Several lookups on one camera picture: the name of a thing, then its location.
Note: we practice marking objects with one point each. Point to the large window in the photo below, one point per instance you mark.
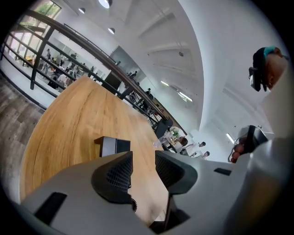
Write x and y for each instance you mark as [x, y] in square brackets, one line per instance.
[46, 9]

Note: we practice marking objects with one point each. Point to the person's face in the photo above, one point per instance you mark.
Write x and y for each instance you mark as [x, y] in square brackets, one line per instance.
[275, 68]

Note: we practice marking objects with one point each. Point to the small green potted plant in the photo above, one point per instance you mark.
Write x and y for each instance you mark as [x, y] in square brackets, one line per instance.
[175, 132]

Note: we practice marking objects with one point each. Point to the black head-mounted camera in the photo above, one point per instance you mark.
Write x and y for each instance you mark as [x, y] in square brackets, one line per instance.
[255, 79]

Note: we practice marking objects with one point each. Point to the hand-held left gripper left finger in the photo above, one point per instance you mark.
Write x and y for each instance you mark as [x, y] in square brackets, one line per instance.
[80, 195]

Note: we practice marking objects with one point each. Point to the small black box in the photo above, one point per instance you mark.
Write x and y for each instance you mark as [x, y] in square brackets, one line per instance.
[114, 148]

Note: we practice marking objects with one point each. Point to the person's right hand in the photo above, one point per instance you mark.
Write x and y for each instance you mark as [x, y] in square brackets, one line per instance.
[237, 152]

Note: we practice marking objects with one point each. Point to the clear plastic water bottle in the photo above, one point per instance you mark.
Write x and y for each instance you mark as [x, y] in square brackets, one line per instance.
[159, 142]

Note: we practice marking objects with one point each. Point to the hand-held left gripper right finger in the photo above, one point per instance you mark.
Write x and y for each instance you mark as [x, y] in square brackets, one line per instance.
[206, 183]

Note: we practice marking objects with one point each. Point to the thin black balcony railing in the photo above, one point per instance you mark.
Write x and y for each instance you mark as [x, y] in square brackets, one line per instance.
[92, 43]

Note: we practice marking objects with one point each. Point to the round pendant lamp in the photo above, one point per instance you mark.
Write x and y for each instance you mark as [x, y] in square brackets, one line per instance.
[105, 3]
[82, 10]
[111, 30]

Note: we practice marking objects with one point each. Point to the black office chair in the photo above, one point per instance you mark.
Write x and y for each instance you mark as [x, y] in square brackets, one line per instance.
[163, 128]

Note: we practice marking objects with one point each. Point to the ceiling strip light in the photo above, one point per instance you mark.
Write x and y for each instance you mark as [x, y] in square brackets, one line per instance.
[230, 136]
[185, 96]
[164, 83]

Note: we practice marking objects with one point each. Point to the teal hair clip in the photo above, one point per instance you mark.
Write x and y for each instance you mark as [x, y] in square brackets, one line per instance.
[269, 50]

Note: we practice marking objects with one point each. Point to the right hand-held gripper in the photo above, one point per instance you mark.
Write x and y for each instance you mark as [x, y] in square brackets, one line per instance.
[250, 137]

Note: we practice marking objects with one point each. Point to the grey glass partition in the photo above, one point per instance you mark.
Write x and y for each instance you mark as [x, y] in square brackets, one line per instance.
[124, 59]

